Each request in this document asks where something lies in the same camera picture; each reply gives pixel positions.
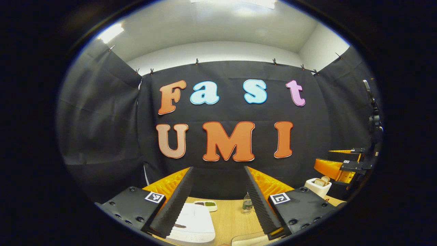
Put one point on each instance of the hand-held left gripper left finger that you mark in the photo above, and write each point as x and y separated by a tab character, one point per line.
175	205

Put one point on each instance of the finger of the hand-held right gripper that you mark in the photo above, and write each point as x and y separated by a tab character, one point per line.
344	156
331	169

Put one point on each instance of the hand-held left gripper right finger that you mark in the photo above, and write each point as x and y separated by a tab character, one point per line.
261	205

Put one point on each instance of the white rice cooker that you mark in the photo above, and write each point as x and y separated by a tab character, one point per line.
194	222

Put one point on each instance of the toasted bread slice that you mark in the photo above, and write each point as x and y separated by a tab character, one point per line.
326	179
319	182

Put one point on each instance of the clear plastic water bottle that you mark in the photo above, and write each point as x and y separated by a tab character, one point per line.
247	205

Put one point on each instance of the white toaster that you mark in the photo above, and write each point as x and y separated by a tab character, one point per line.
315	191

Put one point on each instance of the white divided condiment dish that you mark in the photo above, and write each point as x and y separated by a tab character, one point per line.
206	205

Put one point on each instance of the beige plastic container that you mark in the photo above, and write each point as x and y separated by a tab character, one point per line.
249	240

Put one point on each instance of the black backdrop cloth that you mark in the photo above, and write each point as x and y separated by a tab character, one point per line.
102	119

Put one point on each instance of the row of black cloth clips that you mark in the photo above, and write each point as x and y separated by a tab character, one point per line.
196	62

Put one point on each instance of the long ceiling light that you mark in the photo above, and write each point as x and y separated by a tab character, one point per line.
111	32
239	2

